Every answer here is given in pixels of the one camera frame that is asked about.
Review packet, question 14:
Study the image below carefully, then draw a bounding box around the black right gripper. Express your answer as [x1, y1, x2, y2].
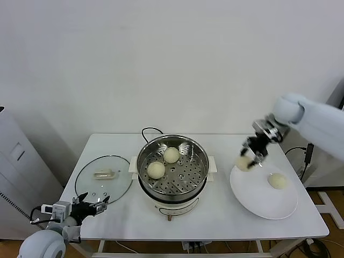
[240, 134, 270, 168]

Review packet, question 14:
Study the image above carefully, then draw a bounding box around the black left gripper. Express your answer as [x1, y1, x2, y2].
[70, 192, 111, 225]

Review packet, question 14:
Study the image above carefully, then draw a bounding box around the white steamed baozi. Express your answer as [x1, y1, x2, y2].
[235, 155, 255, 173]
[163, 147, 180, 164]
[147, 161, 166, 180]
[268, 173, 289, 190]

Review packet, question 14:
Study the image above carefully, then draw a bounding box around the glass lid with cream handle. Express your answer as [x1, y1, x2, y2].
[75, 154, 134, 205]

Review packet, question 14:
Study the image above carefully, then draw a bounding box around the perforated steel steamer basket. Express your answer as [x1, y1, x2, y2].
[136, 134, 210, 203]

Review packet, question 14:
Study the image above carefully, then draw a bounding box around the white round plate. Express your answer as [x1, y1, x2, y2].
[229, 162, 299, 220]

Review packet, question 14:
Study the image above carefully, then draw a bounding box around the black adapter box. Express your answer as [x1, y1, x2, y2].
[305, 144, 314, 164]

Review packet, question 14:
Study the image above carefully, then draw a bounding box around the white cabinet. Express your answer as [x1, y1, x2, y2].
[0, 106, 65, 241]

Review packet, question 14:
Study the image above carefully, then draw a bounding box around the white electric cooker base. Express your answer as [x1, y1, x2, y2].
[129, 155, 218, 223]

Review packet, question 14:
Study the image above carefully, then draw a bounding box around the white power strip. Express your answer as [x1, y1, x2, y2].
[182, 241, 212, 254]

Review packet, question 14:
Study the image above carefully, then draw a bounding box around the grey computer monitor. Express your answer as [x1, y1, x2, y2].
[329, 79, 344, 108]

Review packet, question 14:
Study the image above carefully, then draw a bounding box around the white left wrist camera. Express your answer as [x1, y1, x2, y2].
[41, 201, 71, 221]

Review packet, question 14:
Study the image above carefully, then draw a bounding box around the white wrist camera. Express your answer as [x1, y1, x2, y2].
[41, 201, 71, 221]
[252, 115, 286, 142]

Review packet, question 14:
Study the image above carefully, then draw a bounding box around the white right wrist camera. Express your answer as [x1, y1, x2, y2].
[252, 115, 286, 142]

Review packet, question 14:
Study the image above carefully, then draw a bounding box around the white table frame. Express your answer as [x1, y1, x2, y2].
[64, 238, 310, 258]

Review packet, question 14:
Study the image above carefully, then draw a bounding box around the black cable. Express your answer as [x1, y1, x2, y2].
[299, 162, 309, 181]
[284, 146, 307, 157]

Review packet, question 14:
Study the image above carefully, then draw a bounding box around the black cooker power cord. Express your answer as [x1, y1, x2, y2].
[141, 127, 165, 145]

